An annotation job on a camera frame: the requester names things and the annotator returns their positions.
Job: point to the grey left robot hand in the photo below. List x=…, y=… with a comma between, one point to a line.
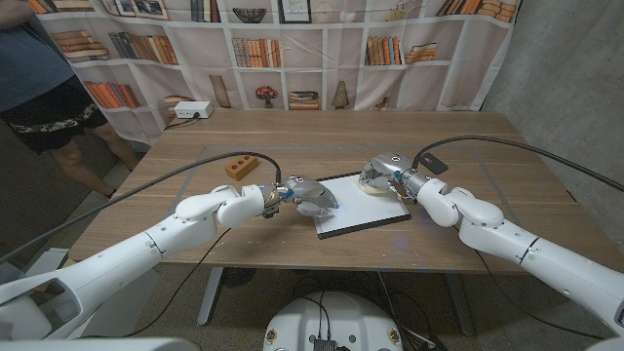
x=312, y=190

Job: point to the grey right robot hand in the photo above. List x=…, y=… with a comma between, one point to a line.
x=390, y=168

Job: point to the pale yellow sponge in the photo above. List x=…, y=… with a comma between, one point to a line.
x=370, y=190

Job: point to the small whiteboard with dark frame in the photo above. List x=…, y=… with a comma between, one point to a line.
x=363, y=209

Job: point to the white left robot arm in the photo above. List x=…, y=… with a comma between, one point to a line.
x=131, y=253

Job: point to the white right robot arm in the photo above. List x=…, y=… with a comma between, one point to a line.
x=512, y=239

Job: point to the orange brick with holes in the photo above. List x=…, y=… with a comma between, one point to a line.
x=241, y=167

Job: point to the black smartphone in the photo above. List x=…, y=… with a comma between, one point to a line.
x=435, y=164

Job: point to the dark round floor object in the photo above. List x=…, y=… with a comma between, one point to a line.
x=239, y=276

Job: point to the printed bookshelf backdrop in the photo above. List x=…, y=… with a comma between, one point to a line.
x=302, y=73

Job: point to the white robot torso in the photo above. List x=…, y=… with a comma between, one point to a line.
x=336, y=317

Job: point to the white power strip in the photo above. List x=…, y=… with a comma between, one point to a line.
x=192, y=109

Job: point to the grey metal table leg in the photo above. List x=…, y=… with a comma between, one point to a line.
x=210, y=297
x=459, y=304

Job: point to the grey finned torso module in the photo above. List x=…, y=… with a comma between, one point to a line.
x=324, y=344

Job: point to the yellow floor item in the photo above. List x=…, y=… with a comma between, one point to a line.
x=68, y=263

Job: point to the white robot head rim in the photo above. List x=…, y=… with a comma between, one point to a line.
x=97, y=345

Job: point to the white floor box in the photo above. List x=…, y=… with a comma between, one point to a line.
x=44, y=261

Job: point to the person in dark shorts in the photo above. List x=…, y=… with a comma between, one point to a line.
x=29, y=63

